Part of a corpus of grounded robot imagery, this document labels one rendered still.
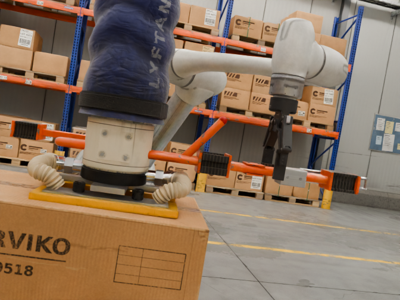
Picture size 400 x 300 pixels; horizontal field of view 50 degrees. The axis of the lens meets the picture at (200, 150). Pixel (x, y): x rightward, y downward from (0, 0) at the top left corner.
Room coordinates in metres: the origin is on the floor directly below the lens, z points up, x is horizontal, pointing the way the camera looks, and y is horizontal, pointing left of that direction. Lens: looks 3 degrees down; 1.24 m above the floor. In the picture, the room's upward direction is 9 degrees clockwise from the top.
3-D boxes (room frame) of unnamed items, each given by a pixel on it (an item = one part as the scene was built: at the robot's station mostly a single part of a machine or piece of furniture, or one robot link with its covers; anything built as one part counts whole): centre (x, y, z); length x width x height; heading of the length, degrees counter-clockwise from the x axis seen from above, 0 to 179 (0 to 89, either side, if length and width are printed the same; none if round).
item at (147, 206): (1.03, 0.20, 1.04); 0.34 x 0.10 x 0.05; 96
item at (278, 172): (1.11, -0.21, 1.17); 0.03 x 0.01 x 0.07; 96
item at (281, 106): (1.18, -0.20, 1.31); 0.08 x 0.07 x 0.09; 6
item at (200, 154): (1.15, -0.04, 1.15); 0.10 x 0.08 x 0.06; 6
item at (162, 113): (1.12, 0.21, 1.26); 0.23 x 0.23 x 0.04
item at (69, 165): (1.12, 0.21, 1.08); 0.34 x 0.25 x 0.06; 96
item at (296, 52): (1.18, -0.21, 1.49); 0.13 x 0.11 x 0.16; 131
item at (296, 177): (1.17, -0.25, 1.15); 0.07 x 0.07 x 0.04; 6
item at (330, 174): (1.18, -0.39, 1.16); 0.08 x 0.07 x 0.05; 96
